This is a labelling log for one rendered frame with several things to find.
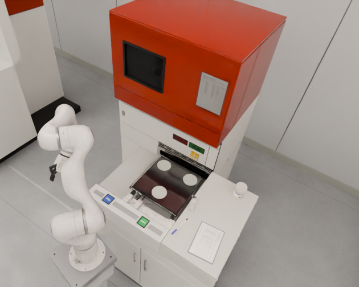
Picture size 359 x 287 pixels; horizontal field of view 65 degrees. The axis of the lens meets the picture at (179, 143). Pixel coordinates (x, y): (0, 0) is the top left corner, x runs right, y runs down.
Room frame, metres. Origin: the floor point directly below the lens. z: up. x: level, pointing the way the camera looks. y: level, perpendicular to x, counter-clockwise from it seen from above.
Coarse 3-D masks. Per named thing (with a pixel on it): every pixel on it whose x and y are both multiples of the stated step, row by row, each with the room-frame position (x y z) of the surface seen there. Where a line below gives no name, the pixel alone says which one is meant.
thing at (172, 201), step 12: (156, 168) 1.27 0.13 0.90; (180, 168) 1.31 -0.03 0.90; (144, 180) 1.15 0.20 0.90; (156, 180) 1.17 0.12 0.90; (168, 180) 1.18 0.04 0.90; (180, 180) 1.20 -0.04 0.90; (144, 192) 1.05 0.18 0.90; (168, 192) 1.08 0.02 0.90; (180, 192) 1.10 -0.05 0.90; (168, 204) 0.99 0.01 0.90; (180, 204) 1.01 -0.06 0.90
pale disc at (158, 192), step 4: (156, 188) 1.10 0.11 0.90; (160, 188) 1.10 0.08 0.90; (164, 188) 1.11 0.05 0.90; (152, 192) 1.06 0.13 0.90; (156, 192) 1.07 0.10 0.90; (160, 192) 1.07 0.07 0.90; (164, 192) 1.08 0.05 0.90; (156, 196) 1.04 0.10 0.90; (160, 196) 1.04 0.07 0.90; (164, 196) 1.05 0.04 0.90
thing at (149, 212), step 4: (132, 200) 0.99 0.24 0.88; (136, 200) 1.00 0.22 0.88; (132, 204) 0.97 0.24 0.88; (140, 208) 0.95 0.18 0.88; (144, 208) 0.95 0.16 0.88; (148, 208) 0.95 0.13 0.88; (144, 212) 0.92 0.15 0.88; (148, 212) 0.93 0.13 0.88; (152, 212) 0.93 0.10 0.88; (156, 212) 0.94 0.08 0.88; (152, 216) 0.90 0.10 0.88; (156, 216) 0.91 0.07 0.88; (160, 216) 0.91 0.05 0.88; (156, 220) 0.88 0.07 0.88; (160, 220) 0.89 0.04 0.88; (164, 220) 0.89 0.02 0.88; (168, 220) 0.89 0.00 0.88; (164, 224) 0.86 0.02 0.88
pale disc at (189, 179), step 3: (186, 174) 1.26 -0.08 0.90; (189, 174) 1.26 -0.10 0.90; (183, 177) 1.23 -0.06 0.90; (186, 177) 1.23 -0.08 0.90; (189, 177) 1.24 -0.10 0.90; (192, 177) 1.24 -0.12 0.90; (195, 177) 1.24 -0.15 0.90; (183, 180) 1.20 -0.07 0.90; (186, 180) 1.21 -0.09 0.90; (189, 180) 1.21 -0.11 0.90; (192, 180) 1.21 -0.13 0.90; (195, 180) 1.22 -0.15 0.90; (186, 183) 1.18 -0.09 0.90; (189, 183) 1.18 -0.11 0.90; (192, 183) 1.19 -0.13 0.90; (195, 183) 1.19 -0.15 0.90
